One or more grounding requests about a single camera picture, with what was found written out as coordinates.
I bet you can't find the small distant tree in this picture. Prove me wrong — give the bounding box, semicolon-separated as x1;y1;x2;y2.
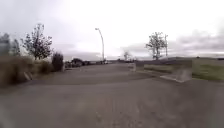
122;50;131;62

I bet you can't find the street lamp pole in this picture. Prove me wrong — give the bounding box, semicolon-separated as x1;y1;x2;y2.
94;27;106;64

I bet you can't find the grey asphalt road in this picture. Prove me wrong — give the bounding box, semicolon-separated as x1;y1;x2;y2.
0;62;224;128

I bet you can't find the bare-branched tree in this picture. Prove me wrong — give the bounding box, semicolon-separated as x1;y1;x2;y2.
145;31;168;61

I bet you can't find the dark bush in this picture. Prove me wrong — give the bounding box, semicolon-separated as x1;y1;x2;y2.
51;52;65;72

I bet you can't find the concrete block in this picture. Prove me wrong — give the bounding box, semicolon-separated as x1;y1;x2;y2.
159;60;194;84

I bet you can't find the green grass field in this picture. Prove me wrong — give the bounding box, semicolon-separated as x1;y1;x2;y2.
143;58;224;83

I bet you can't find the dry brown hedge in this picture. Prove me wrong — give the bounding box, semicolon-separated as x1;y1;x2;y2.
0;54;54;88

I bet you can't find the pale leafy tree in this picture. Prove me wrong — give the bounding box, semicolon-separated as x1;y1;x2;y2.
0;32;22;58

